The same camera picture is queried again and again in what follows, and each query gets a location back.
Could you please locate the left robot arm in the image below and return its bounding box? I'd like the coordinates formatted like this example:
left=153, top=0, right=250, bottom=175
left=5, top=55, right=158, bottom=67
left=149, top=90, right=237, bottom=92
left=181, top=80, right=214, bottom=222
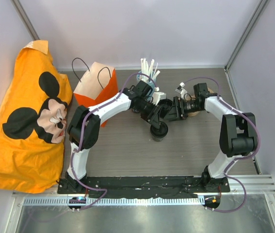
left=58, top=81, right=168, bottom=194

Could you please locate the black plastic cup lid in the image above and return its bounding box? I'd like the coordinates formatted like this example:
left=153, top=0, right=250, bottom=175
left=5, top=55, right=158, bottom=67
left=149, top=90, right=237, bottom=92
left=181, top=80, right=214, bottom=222
left=150, top=121, right=168, bottom=138

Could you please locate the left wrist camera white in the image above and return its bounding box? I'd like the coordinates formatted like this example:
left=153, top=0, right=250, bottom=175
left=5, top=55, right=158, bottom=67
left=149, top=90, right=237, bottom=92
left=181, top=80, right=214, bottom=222
left=152, top=87, right=166, bottom=105

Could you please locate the brown pulp cup carrier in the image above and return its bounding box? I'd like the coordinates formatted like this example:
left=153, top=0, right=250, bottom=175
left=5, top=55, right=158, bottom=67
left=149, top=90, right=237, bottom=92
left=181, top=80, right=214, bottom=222
left=188, top=83, right=217, bottom=117

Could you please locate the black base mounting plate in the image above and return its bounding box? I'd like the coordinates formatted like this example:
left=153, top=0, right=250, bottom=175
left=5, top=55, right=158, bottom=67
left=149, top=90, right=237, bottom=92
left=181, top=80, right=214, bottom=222
left=57, top=174, right=230, bottom=199

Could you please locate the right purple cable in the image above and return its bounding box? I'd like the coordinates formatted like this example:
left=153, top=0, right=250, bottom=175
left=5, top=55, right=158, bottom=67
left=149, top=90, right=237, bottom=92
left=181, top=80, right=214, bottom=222
left=183, top=77, right=261, bottom=213

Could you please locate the orange cartoon mouse cloth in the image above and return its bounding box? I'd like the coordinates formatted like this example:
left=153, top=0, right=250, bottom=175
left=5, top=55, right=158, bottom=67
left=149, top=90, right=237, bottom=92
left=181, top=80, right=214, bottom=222
left=0, top=40, right=73, bottom=194

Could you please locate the purple cable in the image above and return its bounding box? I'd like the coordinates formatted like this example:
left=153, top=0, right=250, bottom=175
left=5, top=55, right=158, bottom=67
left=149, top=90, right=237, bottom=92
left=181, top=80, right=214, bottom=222
left=70, top=72, right=160, bottom=223
left=183, top=77, right=261, bottom=213

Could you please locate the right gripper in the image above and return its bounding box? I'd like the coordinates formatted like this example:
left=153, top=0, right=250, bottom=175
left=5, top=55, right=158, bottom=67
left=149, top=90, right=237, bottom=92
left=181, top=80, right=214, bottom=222
left=164, top=96, right=203, bottom=122

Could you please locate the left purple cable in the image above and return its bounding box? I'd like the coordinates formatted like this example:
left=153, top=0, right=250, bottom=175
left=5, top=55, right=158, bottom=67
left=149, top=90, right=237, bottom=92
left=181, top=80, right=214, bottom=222
left=70, top=72, right=160, bottom=223

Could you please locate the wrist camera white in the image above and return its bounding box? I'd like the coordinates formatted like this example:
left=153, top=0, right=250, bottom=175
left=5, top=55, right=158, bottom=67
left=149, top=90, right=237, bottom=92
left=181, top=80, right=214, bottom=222
left=175, top=82, right=187, bottom=99
left=152, top=87, right=166, bottom=105

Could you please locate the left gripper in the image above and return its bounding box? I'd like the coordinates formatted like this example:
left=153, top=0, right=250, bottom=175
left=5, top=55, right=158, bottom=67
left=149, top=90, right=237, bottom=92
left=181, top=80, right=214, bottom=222
left=134, top=100, right=162, bottom=130

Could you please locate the light blue tin cup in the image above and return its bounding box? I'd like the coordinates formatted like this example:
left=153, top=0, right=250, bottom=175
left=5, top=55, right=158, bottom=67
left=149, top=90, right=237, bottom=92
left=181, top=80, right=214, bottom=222
left=136, top=70, right=157, bottom=88

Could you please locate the orange paper bag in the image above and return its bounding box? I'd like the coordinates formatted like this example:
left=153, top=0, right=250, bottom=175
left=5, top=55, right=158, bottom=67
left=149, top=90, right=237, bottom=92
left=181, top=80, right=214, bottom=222
left=71, top=57, right=120, bottom=128

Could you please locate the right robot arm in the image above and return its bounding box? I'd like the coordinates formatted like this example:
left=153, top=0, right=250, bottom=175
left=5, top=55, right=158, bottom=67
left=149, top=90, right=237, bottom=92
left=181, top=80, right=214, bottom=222
left=162, top=83, right=259, bottom=192

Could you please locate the black paper coffee cup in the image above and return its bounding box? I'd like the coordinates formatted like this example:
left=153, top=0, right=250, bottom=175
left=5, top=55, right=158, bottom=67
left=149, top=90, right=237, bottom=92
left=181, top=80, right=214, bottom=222
left=152, top=134, right=166, bottom=142

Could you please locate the slotted aluminium rail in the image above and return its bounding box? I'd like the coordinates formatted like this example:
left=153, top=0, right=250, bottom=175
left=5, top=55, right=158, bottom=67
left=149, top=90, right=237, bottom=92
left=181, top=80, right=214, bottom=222
left=23, top=196, right=205, bottom=206

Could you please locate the white wrapped straws bundle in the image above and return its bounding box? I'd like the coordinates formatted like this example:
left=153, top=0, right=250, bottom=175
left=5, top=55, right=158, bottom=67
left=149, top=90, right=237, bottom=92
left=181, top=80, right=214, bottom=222
left=140, top=58, right=160, bottom=79

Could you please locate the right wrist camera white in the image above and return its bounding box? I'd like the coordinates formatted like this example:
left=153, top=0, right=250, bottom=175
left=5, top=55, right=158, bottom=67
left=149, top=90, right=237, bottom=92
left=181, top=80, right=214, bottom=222
left=175, top=82, right=187, bottom=99

